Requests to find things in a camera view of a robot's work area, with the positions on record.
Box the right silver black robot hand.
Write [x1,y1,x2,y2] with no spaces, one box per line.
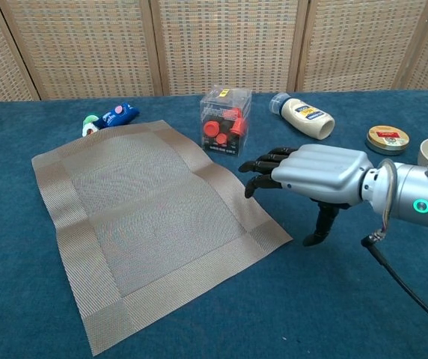
[238,144,374,247]

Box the brown woven placemat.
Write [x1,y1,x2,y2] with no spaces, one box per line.
[31,119,293,357]

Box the cream mayonnaise squeeze bottle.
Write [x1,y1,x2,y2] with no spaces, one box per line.
[269,92,336,141]

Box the round gold tin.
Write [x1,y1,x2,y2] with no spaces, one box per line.
[365,125,411,156]

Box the clear box with orange parts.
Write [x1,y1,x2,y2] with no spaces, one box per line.
[199,85,253,159]

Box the blue table cover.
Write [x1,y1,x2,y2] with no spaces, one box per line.
[0,89,428,359]

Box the woven rattan folding screen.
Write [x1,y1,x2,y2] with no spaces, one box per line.
[0,0,428,105]

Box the blue cookie snack packet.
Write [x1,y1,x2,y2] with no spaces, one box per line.
[100,102,141,130]

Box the colourful feather shuttlecock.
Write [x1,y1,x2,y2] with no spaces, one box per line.
[82,114,100,138]

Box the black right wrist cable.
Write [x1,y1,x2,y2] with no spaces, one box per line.
[361,159,428,337]

